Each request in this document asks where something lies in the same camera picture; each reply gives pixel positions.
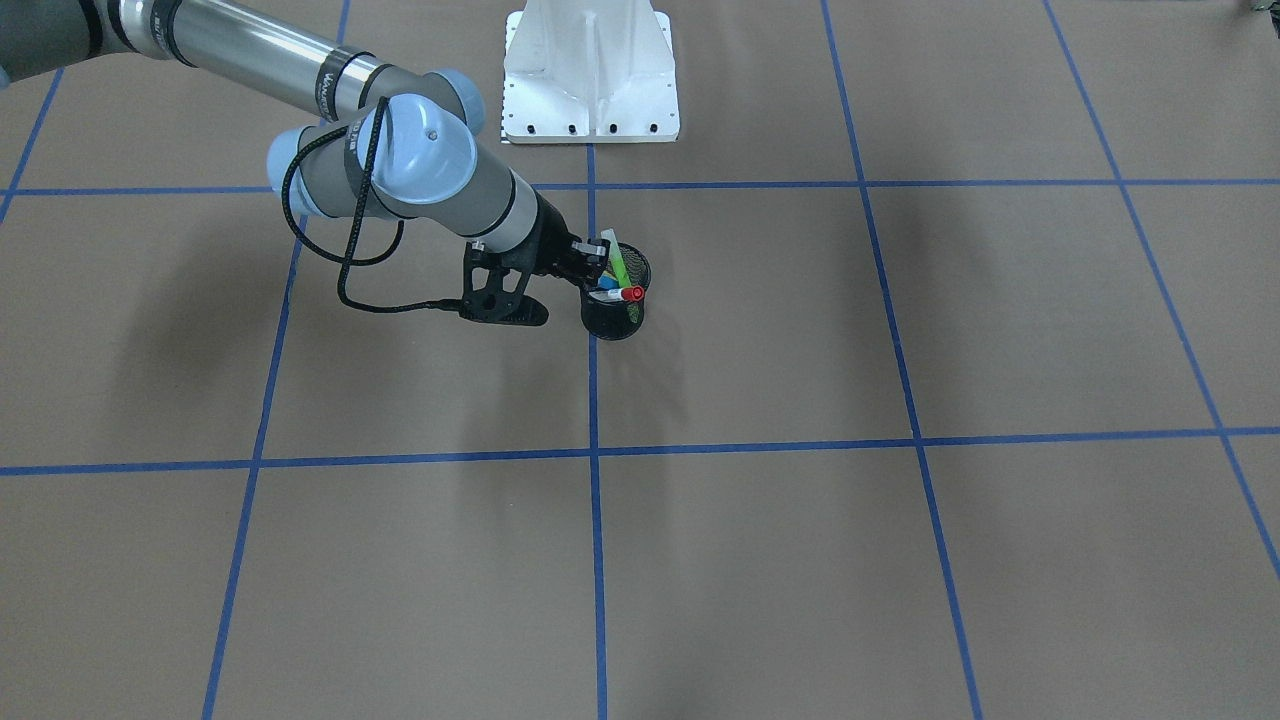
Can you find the black mesh pen cup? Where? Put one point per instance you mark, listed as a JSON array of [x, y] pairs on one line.
[[617, 320]]

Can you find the red capped marker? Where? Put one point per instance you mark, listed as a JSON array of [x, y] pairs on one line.
[[630, 295]]

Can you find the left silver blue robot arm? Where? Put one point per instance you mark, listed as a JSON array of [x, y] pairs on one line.
[[406, 145]]

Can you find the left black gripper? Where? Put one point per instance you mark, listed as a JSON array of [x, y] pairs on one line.
[[549, 245]]

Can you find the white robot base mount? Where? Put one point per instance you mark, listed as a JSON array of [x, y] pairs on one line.
[[589, 72]]

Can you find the green highlighter pen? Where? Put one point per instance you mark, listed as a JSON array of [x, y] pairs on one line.
[[624, 266]]

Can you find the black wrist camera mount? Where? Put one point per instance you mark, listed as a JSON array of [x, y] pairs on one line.
[[495, 285]]

